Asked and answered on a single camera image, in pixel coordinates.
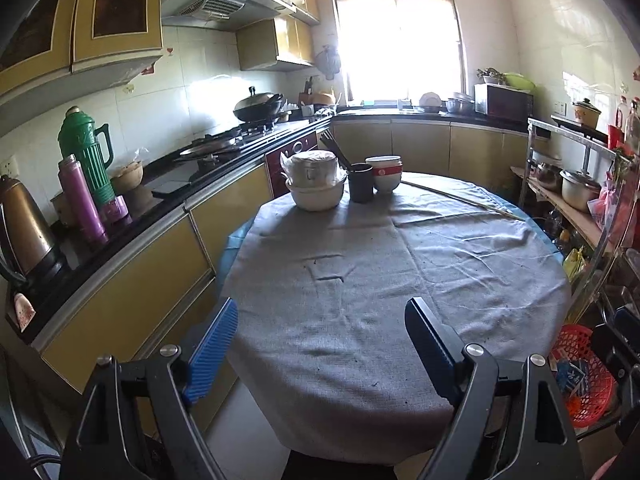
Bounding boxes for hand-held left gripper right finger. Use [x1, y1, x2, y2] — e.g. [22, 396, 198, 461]
[404, 297, 586, 480]

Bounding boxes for bright window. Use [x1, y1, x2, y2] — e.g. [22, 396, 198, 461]
[327, 0, 468, 106]

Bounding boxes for green thermos jug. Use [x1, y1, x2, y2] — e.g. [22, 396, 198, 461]
[57, 106, 115, 206]

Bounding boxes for metal kitchen rack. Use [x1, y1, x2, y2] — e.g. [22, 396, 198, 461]
[512, 116, 640, 321]

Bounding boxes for thin green stalk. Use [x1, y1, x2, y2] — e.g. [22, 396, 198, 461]
[402, 180, 526, 221]

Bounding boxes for dark chopsticks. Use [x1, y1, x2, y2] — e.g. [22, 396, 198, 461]
[320, 132, 353, 168]

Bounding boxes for gas stove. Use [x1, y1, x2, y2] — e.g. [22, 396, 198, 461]
[175, 120, 281, 161]

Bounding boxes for small steel pot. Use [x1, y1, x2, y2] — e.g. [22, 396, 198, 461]
[535, 160, 563, 191]

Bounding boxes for small yellow wall cabinet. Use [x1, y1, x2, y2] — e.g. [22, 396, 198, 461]
[236, 16, 316, 72]

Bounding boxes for pink plastic bag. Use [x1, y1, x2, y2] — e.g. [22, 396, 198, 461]
[587, 180, 621, 233]

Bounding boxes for pink hanging cloth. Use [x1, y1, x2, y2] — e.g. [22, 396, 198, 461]
[12, 292, 37, 333]

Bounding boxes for plastic wrapped white pot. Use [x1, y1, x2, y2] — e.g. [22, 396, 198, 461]
[280, 150, 348, 188]

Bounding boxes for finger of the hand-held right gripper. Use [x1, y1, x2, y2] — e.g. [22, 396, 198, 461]
[590, 305, 640, 441]

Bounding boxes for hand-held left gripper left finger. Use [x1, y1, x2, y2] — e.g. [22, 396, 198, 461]
[59, 297, 240, 480]

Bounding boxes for clear plastic bottle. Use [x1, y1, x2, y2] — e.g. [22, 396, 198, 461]
[616, 95, 640, 153]

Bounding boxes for red plastic basket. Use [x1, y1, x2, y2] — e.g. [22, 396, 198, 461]
[550, 324, 621, 428]

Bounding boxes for grey tablecloth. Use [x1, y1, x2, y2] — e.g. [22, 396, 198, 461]
[220, 172, 573, 466]

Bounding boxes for large steel pot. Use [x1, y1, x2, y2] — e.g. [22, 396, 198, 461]
[560, 169, 601, 213]

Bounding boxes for large yellow wall cabinet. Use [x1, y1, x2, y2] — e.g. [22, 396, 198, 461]
[0, 0, 165, 98]

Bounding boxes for yellow enamel pot with lid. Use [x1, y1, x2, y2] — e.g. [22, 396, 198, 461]
[572, 98, 602, 128]

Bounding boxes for black wok with lid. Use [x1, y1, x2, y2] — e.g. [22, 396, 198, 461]
[232, 87, 287, 122]

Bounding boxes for brown bowl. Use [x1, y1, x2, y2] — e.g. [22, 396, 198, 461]
[110, 160, 146, 193]

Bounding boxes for dark red appliance door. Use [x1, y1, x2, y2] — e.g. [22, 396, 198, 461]
[265, 132, 319, 198]

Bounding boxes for purple cup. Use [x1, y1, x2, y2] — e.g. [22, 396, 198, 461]
[102, 195, 132, 226]

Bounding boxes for black microwave oven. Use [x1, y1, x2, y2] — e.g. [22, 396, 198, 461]
[474, 83, 535, 121]

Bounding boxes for small wall fan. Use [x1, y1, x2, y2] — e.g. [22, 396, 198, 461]
[315, 45, 342, 80]

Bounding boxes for metal electric kettle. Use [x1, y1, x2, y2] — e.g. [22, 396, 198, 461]
[0, 175, 66, 286]

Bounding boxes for black cup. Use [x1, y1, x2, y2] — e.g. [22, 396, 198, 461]
[348, 163, 375, 203]

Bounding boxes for purple thermos flask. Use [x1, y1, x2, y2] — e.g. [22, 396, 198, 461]
[57, 155, 108, 246]

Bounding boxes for steel mixing bowls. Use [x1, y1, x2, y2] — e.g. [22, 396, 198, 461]
[445, 92, 475, 113]

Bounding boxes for stacked white red bowls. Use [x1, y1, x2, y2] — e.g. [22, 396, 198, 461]
[365, 155, 403, 194]

